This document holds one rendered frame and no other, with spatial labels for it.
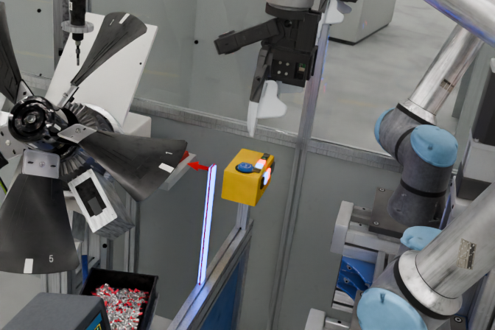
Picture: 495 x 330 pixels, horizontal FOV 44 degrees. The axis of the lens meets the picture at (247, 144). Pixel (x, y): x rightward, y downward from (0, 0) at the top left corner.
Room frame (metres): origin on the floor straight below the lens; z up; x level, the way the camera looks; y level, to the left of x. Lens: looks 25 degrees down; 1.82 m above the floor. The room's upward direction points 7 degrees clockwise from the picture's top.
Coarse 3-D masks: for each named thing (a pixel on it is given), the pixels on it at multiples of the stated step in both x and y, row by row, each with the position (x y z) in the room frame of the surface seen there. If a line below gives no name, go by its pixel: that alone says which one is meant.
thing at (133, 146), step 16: (80, 144) 1.26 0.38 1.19; (96, 144) 1.28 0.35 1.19; (112, 144) 1.29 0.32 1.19; (128, 144) 1.31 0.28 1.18; (144, 144) 1.32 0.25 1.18; (160, 144) 1.33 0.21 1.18; (176, 144) 1.34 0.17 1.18; (96, 160) 1.23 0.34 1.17; (112, 160) 1.24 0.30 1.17; (128, 160) 1.25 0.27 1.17; (144, 160) 1.26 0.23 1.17; (160, 160) 1.27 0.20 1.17; (176, 160) 1.28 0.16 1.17; (112, 176) 1.19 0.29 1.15; (128, 176) 1.20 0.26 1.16; (144, 176) 1.21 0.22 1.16; (160, 176) 1.22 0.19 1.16; (128, 192) 1.16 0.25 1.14; (144, 192) 1.17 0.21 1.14
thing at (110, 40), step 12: (120, 12) 1.55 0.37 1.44; (108, 24) 1.54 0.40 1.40; (120, 24) 1.49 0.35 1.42; (132, 24) 1.46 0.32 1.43; (144, 24) 1.44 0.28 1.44; (96, 36) 1.55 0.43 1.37; (108, 36) 1.48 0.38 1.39; (120, 36) 1.44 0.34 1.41; (132, 36) 1.42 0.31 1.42; (96, 48) 1.48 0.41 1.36; (108, 48) 1.43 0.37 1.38; (120, 48) 1.40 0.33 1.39; (96, 60) 1.41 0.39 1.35; (84, 72) 1.40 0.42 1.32; (72, 84) 1.41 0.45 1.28
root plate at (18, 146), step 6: (6, 126) 1.33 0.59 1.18; (0, 132) 1.32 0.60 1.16; (6, 132) 1.33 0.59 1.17; (0, 138) 1.33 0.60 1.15; (6, 138) 1.33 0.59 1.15; (12, 138) 1.33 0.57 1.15; (0, 144) 1.33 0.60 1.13; (12, 144) 1.33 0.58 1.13; (18, 144) 1.34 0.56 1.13; (0, 150) 1.33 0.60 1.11; (6, 150) 1.33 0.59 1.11; (12, 150) 1.33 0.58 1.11; (18, 150) 1.34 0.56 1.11; (6, 156) 1.33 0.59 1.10; (12, 156) 1.33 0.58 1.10
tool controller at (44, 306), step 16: (32, 304) 0.66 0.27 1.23; (48, 304) 0.66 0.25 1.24; (64, 304) 0.66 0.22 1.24; (80, 304) 0.65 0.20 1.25; (96, 304) 0.66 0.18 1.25; (16, 320) 0.63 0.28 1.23; (32, 320) 0.63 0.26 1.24; (48, 320) 0.62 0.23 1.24; (64, 320) 0.62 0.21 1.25; (80, 320) 0.62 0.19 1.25; (96, 320) 0.64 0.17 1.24
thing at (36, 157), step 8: (24, 152) 1.27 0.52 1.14; (32, 152) 1.29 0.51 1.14; (40, 152) 1.30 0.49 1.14; (48, 152) 1.31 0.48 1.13; (24, 160) 1.26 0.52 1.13; (32, 160) 1.28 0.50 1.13; (40, 160) 1.29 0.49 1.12; (48, 160) 1.30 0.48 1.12; (56, 160) 1.31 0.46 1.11; (24, 168) 1.25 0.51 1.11; (32, 168) 1.26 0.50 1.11; (40, 168) 1.27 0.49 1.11; (48, 168) 1.29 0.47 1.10; (56, 168) 1.30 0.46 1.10; (48, 176) 1.28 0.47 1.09; (56, 176) 1.29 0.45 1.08
